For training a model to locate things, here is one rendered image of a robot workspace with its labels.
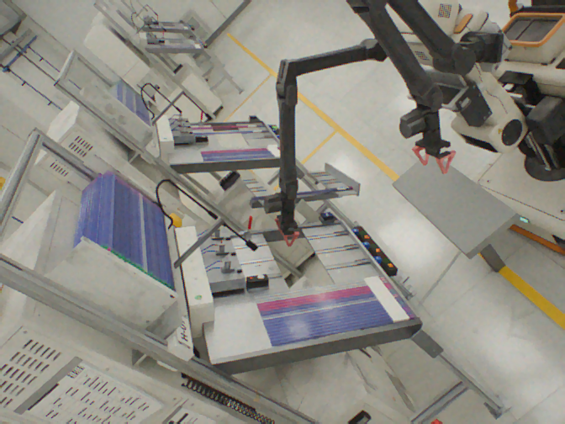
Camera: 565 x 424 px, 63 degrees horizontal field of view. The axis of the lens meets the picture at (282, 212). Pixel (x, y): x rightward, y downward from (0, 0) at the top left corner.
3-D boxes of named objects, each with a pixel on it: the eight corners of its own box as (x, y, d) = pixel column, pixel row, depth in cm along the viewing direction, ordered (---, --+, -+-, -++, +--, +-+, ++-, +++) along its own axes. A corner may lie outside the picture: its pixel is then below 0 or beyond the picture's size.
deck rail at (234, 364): (416, 332, 158) (419, 319, 155) (419, 336, 157) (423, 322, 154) (211, 373, 139) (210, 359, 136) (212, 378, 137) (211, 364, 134)
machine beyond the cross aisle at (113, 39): (234, 73, 669) (129, -38, 566) (246, 87, 601) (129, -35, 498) (170, 138, 688) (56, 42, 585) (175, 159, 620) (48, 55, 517)
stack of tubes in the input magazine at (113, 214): (162, 208, 179) (105, 166, 164) (174, 289, 137) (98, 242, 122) (140, 230, 181) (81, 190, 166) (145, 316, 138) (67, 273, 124)
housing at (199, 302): (196, 253, 195) (194, 225, 188) (215, 334, 155) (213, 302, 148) (176, 256, 193) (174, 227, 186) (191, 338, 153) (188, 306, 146)
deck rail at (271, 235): (340, 230, 215) (340, 219, 212) (341, 233, 213) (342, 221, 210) (186, 250, 195) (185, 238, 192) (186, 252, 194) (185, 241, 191)
